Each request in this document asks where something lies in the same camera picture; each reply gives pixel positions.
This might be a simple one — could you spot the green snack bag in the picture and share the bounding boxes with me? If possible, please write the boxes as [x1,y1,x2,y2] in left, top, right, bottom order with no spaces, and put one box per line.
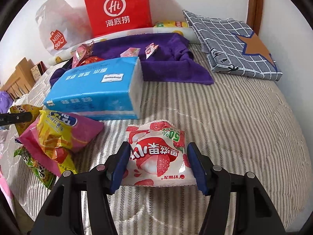
[13,145,56,189]

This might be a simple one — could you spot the pink yellow chip bag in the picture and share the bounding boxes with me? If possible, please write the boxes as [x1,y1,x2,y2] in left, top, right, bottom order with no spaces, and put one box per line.
[18,109,104,177]

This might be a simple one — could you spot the pink silver-striped snack packet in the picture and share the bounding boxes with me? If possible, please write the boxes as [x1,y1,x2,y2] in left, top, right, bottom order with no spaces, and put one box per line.
[72,41,94,68]

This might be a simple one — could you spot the red snack packet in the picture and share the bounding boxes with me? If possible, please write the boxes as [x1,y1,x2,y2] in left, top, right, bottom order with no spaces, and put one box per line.
[80,56,103,66]

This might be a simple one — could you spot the strawberry white snack packet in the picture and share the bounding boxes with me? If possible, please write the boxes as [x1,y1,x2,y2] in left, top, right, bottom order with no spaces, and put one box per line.
[121,120,196,187]

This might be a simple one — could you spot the small pink candy packet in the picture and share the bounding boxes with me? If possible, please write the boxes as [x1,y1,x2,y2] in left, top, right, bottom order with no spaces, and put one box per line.
[120,47,141,57]

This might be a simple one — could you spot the light pink pastry packet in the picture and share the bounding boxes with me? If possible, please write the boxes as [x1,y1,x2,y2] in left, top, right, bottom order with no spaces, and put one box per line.
[145,43,159,60]

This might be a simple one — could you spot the yellow pyramid snack packet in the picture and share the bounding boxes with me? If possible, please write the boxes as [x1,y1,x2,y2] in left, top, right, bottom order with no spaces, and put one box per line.
[10,104,43,136]

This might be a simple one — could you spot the brown patterned box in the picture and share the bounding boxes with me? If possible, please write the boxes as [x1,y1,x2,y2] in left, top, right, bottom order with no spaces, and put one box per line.
[31,61,47,82]

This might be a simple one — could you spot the pink clothing pile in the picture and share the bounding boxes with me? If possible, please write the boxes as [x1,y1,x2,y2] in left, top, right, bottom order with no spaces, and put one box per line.
[0,171,16,216]

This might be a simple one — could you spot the white Miniso plastic bag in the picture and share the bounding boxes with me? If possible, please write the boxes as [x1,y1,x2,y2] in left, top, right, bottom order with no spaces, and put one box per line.
[35,0,92,55]

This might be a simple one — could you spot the blue tissue pack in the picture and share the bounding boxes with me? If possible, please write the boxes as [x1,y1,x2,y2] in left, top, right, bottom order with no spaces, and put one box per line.
[43,57,143,120]

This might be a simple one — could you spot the red Haidilao paper bag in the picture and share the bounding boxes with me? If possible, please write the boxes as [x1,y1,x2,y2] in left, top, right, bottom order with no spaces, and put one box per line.
[84,0,152,37]

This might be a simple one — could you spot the grey checked folded cloth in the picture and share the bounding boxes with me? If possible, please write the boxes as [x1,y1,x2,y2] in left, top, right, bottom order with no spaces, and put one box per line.
[183,10,283,81]

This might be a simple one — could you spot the purple towel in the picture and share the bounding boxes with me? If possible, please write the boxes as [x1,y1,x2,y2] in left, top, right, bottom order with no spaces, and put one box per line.
[49,32,215,89]

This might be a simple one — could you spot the yellow snack bag behind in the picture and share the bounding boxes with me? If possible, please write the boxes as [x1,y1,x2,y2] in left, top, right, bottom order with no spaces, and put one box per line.
[154,21,188,28]

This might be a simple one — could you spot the brown wooden door frame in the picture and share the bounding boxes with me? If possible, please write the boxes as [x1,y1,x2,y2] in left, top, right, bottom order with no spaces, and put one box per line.
[246,0,264,35]

